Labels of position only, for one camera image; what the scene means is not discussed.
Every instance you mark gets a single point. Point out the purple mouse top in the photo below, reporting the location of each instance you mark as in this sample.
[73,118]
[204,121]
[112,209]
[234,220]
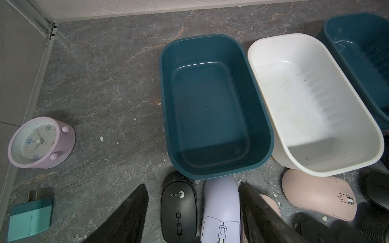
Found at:
[222,216]

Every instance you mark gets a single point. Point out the black mouse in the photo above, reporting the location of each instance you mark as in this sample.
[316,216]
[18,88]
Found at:
[352,235]
[179,216]
[315,232]
[376,189]

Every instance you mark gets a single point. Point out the black mouse top left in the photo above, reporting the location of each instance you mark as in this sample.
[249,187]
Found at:
[179,216]

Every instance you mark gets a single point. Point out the left teal storage box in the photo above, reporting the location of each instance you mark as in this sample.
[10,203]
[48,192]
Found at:
[216,122]

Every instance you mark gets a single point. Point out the pink mouse top centre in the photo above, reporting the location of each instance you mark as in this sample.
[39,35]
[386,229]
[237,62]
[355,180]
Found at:
[330,196]

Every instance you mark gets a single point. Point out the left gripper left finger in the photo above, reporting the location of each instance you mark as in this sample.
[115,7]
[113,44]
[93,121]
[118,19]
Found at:
[126,223]

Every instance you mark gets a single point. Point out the black mouse centre left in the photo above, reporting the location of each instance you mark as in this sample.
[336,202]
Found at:
[315,232]

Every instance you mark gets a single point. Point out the pink mouse upright left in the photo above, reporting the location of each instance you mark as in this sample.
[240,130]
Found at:
[273,204]

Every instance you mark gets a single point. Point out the white storage box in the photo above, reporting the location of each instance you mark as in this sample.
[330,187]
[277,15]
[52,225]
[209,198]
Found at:
[321,126]

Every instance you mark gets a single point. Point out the right teal storage box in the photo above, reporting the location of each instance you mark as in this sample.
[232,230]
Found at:
[359,42]

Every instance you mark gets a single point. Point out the small teal block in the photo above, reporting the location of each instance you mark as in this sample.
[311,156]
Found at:
[30,218]

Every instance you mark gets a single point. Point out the black mouse upper right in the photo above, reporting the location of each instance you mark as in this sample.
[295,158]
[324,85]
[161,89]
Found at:
[376,189]

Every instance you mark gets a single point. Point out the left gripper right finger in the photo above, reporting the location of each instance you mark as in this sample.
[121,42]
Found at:
[261,223]

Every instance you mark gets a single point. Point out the teal storage box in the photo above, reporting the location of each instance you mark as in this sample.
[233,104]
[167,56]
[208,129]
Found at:
[359,42]
[216,122]

